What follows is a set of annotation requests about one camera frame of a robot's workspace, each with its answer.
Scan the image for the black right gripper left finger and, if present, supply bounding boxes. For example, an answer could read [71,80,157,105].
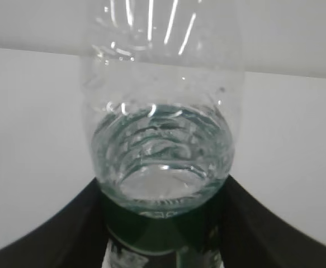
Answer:
[0,180,107,267]

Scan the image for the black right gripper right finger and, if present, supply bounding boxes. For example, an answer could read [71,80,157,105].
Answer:
[219,176,326,267]

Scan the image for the clear green-label water bottle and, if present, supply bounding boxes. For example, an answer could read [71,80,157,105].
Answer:
[81,1,244,267]

